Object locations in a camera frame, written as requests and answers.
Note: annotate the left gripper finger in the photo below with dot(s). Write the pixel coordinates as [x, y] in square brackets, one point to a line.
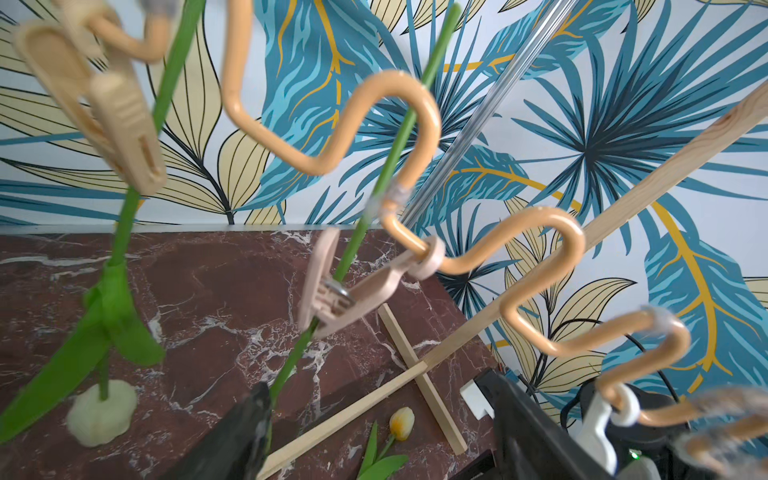
[236, 446]

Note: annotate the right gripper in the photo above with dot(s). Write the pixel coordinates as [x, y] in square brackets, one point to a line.
[528, 444]

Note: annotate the orange cream tulip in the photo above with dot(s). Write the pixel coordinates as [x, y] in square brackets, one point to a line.
[376, 463]

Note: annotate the cream white tulip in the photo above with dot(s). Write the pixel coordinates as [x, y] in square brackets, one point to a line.
[108, 336]

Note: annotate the curved wooden clip hanger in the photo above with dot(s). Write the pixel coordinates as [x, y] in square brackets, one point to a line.
[306, 83]

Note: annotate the pink tulip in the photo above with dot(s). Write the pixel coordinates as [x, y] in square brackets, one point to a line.
[364, 223]

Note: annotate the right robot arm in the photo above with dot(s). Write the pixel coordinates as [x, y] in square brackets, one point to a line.
[646, 453]

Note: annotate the wooden clothes rack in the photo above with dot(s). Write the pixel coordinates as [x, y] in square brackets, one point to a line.
[422, 257]

